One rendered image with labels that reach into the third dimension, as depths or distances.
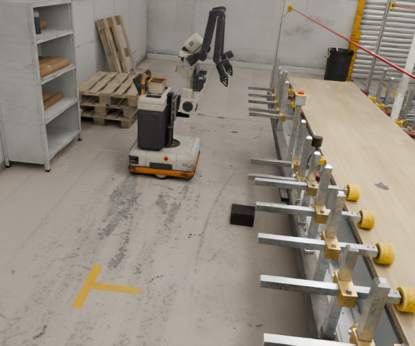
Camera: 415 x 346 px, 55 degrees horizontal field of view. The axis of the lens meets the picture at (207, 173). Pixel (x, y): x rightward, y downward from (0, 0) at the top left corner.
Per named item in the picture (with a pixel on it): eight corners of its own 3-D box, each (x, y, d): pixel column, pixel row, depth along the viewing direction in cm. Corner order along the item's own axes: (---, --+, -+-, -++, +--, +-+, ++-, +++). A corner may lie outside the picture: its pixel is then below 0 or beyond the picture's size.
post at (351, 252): (319, 351, 149) (348, 248, 128) (317, 344, 153) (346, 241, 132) (328, 353, 149) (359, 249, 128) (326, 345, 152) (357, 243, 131)
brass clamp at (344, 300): (337, 306, 130) (340, 294, 128) (329, 278, 142) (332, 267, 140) (356, 308, 130) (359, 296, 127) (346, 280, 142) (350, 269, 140)
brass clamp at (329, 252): (323, 258, 152) (326, 248, 150) (317, 238, 164) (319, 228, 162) (339, 260, 152) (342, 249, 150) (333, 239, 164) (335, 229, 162)
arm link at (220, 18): (218, 9, 339) (217, 10, 329) (225, 10, 339) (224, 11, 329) (212, 60, 358) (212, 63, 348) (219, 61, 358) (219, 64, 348)
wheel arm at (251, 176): (247, 181, 228) (248, 174, 226) (247, 178, 231) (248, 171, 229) (323, 189, 226) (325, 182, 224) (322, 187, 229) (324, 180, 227)
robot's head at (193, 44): (182, 45, 360) (194, 33, 355) (185, 42, 379) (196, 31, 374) (193, 57, 364) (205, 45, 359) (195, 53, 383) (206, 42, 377)
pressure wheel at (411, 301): (392, 290, 138) (396, 314, 134) (402, 283, 132) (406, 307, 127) (409, 292, 138) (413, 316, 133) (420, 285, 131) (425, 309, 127)
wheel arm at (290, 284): (259, 287, 133) (261, 279, 132) (259, 281, 137) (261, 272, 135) (409, 305, 131) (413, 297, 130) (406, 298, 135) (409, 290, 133)
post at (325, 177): (304, 255, 191) (324, 165, 170) (303, 250, 195) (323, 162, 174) (311, 256, 191) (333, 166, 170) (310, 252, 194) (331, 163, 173)
